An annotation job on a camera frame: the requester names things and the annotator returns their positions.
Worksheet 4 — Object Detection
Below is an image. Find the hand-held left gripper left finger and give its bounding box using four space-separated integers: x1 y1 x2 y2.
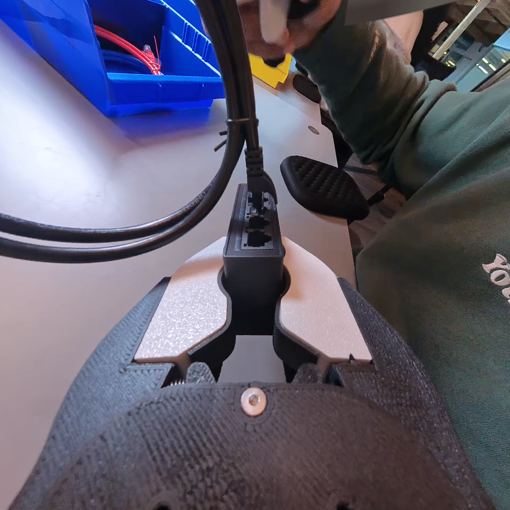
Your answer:
134 235 236 366

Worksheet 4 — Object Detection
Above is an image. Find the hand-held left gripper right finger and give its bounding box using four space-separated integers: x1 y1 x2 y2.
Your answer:
273 236 374 366

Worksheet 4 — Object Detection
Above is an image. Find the yellow storage bin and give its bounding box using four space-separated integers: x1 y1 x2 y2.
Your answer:
249 53 294 89

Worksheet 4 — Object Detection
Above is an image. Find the black ethernet cable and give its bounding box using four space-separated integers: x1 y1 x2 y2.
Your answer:
0 0 279 265

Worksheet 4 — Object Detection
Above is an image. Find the black ethernet switch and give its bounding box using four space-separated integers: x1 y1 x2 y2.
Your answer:
222 183 287 336

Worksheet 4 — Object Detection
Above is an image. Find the red ethernet cable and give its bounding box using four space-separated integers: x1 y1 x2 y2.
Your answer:
93 24 164 77

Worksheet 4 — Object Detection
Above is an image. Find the blue storage bin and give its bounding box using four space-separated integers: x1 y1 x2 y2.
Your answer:
0 0 226 119

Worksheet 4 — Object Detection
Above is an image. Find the blue ethernet cable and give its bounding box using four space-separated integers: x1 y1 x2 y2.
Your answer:
101 47 154 75

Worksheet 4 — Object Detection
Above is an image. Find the person's right forearm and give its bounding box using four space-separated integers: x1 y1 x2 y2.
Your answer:
293 8 459 188

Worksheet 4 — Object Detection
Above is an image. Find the person's right hand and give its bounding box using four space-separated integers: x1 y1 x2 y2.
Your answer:
239 0 344 60

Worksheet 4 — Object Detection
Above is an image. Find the black office chair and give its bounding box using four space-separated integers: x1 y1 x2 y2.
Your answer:
292 73 323 105

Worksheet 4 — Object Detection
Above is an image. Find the person's green sweatshirt torso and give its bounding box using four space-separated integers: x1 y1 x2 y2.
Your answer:
354 80 510 510

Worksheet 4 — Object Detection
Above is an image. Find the black chair armrest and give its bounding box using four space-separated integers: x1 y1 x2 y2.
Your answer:
280 155 394 222

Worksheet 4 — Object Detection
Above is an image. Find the person's beige trouser leg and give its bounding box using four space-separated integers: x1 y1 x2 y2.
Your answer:
376 11 426 66

